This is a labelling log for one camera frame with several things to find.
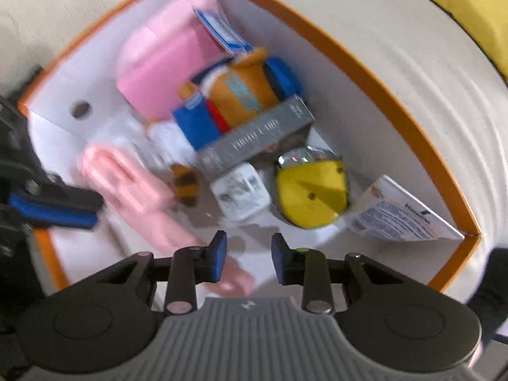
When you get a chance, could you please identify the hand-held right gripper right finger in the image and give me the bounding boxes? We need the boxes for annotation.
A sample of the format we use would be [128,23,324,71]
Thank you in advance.
[271,233,401,315]

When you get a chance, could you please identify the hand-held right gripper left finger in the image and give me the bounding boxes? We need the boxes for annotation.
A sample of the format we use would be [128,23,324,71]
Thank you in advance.
[95,230,228,315]

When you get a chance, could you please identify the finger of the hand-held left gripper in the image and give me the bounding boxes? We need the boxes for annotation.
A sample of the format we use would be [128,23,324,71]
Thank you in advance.
[10,175,104,229]
[0,99,48,191]

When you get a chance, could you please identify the yellow tape measure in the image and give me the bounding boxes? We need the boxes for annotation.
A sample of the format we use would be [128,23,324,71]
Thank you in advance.
[276,147,351,230]

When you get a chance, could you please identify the small striped plush charm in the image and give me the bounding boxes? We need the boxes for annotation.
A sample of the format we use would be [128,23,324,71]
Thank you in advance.
[170,164,200,208]

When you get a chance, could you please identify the pink leather key holder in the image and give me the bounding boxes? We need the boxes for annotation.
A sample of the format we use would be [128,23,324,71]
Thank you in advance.
[77,143,255,296]

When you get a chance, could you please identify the grey card box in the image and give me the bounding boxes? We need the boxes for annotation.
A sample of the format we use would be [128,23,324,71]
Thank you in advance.
[196,95,315,180]

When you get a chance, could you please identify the orange cardboard box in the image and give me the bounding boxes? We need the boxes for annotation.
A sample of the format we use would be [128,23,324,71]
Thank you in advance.
[18,0,483,292]

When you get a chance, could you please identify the brown blue plush toy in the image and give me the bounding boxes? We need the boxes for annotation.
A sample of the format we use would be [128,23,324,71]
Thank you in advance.
[172,48,302,151]

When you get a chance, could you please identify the pink pouch with carabiner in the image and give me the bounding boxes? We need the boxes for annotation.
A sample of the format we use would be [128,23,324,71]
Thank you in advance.
[117,0,227,122]

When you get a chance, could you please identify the blue white small packet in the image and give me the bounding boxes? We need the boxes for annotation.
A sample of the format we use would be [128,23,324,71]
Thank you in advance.
[192,7,253,55]

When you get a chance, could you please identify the beige sofa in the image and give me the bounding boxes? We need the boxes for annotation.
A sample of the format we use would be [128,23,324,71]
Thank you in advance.
[0,0,508,306]

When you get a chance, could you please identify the yellow cushion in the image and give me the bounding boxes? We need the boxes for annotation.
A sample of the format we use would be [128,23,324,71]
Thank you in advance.
[381,0,508,82]

